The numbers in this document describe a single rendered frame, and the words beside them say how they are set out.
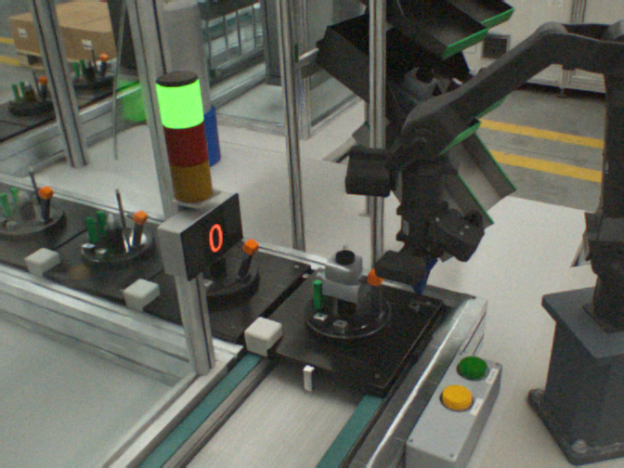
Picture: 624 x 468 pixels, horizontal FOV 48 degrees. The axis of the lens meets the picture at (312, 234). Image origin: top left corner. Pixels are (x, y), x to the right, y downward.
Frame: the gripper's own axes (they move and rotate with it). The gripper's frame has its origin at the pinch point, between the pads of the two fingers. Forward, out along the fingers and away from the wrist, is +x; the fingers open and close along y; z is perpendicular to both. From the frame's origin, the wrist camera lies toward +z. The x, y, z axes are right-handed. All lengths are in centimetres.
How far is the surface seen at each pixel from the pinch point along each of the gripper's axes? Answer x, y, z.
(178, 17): -18, 56, -87
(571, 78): 96, 399, -49
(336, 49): -24.0, 23.8, -25.3
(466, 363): 12.4, -1.9, 8.5
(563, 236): 24, 61, 10
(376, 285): 3.6, -0.9, -6.5
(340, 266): 1.0, -1.9, -12.1
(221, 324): 12.4, -10.1, -30.0
